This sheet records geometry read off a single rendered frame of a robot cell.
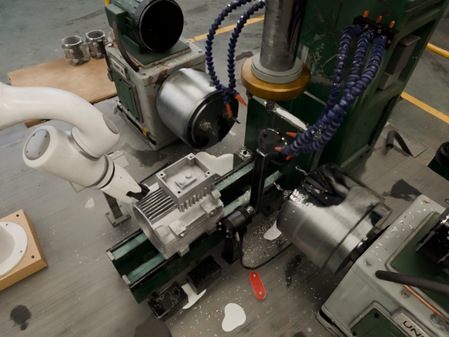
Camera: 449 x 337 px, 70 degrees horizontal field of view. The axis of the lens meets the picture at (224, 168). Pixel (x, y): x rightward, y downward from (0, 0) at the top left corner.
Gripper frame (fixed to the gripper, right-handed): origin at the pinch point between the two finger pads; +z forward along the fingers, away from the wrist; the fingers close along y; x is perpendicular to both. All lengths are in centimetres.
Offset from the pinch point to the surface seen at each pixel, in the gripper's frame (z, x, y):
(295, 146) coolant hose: 0.6, 34.1, 24.4
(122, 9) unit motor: -4, 36, -55
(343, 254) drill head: 14, 23, 46
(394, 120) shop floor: 213, 148, -13
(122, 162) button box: 4.5, 0.0, -16.1
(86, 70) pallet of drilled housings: 110, 1, -225
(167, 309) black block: 16.1, -20.4, 21.9
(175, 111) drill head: 13.4, 22.4, -21.9
